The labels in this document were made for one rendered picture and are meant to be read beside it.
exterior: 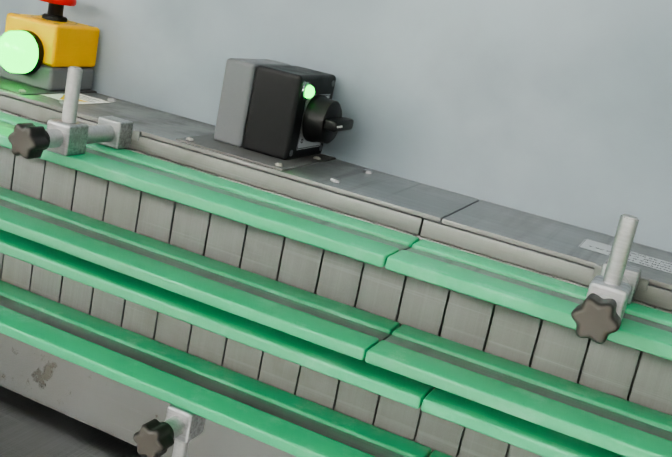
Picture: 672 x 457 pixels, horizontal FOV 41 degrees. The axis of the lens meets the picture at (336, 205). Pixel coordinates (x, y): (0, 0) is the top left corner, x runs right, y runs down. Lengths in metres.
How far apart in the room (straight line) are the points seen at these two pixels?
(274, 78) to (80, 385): 0.36
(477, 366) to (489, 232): 0.10
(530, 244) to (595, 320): 0.15
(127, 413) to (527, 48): 0.51
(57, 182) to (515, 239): 0.45
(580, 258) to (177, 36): 0.49
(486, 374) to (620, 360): 0.10
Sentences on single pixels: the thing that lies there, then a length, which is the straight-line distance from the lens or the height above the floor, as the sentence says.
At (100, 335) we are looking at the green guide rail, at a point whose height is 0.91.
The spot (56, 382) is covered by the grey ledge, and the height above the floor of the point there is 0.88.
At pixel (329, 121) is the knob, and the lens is 0.83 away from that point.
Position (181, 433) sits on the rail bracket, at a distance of 0.78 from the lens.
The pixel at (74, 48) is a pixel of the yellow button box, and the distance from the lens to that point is 1.01.
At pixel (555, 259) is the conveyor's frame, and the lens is 0.72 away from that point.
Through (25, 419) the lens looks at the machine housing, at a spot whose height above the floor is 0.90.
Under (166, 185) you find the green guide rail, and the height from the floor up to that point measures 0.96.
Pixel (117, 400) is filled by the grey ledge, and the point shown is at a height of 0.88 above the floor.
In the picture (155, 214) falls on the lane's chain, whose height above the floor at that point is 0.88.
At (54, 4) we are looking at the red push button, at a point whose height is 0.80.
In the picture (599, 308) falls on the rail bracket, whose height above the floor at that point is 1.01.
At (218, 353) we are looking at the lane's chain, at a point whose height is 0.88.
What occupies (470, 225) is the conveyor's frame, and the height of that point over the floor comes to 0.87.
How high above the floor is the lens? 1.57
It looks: 65 degrees down
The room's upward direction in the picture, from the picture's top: 108 degrees counter-clockwise
